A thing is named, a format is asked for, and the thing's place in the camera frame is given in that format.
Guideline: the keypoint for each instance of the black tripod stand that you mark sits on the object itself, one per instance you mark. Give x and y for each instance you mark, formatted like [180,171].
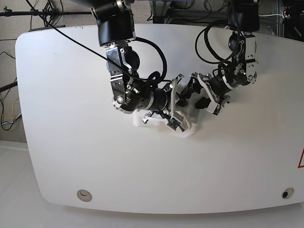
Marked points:
[49,15]

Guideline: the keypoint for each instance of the left table cable grommet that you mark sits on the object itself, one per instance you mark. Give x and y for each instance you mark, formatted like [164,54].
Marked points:
[84,195]

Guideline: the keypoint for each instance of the red triangle warning sticker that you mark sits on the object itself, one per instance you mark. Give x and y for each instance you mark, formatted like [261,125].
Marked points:
[301,161]

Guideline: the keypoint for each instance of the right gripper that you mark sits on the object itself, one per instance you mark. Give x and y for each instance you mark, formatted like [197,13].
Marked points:
[160,103]

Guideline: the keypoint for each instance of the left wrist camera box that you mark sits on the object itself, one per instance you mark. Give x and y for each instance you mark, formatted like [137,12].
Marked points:
[214,108]

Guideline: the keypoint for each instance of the table cable grommet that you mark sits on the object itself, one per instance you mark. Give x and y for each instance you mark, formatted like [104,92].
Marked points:
[84,195]
[288,193]

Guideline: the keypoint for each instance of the white printed T-shirt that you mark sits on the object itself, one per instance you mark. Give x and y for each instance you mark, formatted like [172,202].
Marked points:
[186,111]

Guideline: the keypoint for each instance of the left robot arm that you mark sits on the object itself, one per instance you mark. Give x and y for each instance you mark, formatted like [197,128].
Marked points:
[238,69]

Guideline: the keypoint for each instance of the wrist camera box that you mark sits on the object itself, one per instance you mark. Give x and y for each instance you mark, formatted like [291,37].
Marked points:
[214,108]
[175,124]

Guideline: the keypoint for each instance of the grey metal frame base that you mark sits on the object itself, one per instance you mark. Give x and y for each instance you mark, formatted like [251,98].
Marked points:
[187,11]

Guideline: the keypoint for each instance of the right table cable grommet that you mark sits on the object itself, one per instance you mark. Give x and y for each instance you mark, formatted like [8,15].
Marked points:
[288,193]

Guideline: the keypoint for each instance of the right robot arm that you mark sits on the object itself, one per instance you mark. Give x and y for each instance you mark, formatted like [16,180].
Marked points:
[115,30]

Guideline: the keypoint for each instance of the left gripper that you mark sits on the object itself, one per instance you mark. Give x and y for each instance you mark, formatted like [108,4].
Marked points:
[215,91]

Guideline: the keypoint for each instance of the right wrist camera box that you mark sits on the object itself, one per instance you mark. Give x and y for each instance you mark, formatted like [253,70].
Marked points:
[175,124]

